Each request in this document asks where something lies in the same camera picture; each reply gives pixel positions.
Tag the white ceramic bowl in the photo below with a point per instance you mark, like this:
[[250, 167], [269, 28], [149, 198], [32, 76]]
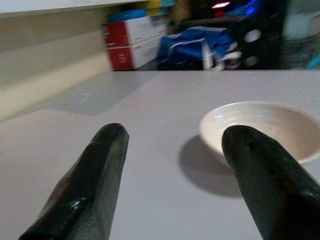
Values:
[[287, 125]]

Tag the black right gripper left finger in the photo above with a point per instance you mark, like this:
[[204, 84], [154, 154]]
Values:
[[95, 180]]

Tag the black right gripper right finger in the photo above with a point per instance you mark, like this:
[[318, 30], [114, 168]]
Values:
[[270, 180]]

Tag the red and white cardboard box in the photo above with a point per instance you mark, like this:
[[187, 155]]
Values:
[[135, 31], [132, 56]]

